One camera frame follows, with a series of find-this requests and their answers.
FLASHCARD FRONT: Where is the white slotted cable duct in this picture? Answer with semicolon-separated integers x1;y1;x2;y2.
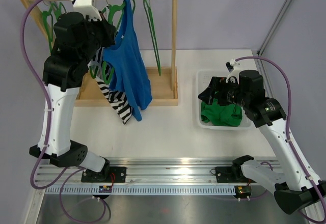
45;184;235;195

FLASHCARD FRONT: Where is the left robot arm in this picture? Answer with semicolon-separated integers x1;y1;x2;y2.
29;12;116;182

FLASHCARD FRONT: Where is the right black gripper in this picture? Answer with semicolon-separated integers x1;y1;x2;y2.
199;76;250;108

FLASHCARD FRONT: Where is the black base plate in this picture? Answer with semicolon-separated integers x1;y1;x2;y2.
81;166;127;183
210;166;255;184

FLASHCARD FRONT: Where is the white plastic basket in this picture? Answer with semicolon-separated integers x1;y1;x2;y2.
194;69;254;131

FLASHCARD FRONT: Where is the blue tank top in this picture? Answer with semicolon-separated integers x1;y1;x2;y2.
103;0;152;122

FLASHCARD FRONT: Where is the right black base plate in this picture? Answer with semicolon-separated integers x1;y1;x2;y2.
210;166;255;184

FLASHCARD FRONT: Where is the green hanger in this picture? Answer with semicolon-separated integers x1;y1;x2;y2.
52;2;67;20
41;3;56;52
143;0;161;76
88;60;102;79
102;0;125;85

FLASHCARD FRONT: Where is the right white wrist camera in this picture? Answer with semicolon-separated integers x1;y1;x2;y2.
226;59;241;83

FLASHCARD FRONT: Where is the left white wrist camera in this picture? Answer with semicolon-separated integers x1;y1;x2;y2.
69;0;102;21

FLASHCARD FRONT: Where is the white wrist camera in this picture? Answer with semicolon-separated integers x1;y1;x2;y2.
69;0;102;21
226;59;241;83

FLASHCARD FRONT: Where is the green tank top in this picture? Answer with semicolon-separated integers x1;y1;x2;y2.
200;99;243;127

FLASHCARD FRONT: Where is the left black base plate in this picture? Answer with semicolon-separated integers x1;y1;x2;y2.
81;166;127;183

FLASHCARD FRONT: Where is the black white striped tank top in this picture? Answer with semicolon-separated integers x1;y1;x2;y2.
91;47;133;125

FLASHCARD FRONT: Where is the aluminium mounting rail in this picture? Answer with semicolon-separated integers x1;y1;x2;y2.
35;157;283;185

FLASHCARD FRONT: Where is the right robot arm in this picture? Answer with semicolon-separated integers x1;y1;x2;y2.
198;70;325;214

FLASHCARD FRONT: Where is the wooden clothes rack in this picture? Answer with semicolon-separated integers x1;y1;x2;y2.
20;0;178;107

